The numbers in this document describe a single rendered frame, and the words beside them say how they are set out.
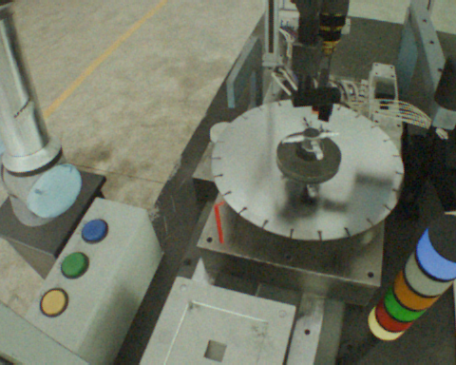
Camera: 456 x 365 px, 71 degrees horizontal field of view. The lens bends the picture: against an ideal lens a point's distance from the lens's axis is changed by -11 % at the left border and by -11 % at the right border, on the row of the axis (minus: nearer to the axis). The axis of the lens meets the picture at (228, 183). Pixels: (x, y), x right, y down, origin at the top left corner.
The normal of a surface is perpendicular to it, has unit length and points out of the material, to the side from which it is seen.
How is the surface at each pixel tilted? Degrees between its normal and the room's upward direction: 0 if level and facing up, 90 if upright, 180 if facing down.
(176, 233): 0
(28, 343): 90
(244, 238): 0
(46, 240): 0
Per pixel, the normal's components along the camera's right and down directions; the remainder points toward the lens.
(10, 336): 0.95, 0.18
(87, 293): -0.07, -0.65
